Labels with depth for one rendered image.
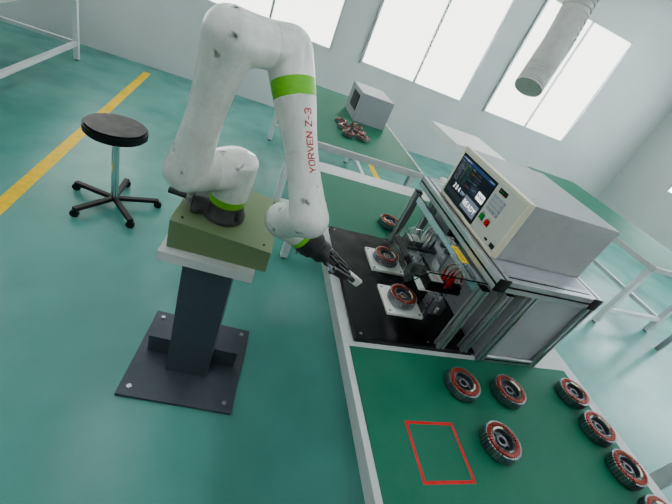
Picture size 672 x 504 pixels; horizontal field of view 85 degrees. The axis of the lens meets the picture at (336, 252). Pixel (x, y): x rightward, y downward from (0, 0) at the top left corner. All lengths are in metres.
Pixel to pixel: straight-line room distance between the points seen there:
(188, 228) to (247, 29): 0.64
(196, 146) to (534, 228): 1.01
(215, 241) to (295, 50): 0.64
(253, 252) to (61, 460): 1.00
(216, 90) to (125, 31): 5.03
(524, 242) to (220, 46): 1.00
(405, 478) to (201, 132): 0.99
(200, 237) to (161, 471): 0.90
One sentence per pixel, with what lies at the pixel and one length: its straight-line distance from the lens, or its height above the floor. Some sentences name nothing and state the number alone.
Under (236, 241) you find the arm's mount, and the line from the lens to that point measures 1.26.
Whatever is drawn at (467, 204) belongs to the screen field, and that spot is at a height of 1.17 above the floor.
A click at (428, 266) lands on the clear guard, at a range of 1.12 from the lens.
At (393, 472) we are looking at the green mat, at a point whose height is 0.75.
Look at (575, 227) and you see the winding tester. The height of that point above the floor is 1.29.
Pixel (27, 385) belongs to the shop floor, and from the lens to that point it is 1.93.
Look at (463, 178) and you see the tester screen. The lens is 1.48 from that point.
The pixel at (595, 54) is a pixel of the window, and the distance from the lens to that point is 7.54.
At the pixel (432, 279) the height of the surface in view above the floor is 0.92.
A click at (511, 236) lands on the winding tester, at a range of 1.24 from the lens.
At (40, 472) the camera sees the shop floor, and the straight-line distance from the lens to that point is 1.75.
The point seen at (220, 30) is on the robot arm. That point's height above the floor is 1.45.
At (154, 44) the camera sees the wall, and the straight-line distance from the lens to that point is 5.91.
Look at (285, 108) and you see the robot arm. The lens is 0.98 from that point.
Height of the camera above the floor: 1.58
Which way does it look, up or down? 33 degrees down
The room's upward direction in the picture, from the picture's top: 24 degrees clockwise
